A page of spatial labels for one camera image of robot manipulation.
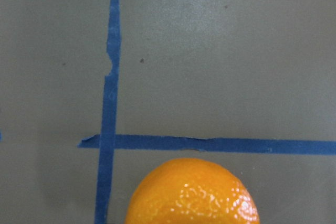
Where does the orange mandarin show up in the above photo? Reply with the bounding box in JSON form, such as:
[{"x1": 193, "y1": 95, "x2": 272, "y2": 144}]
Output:
[{"x1": 124, "y1": 158, "x2": 260, "y2": 223}]

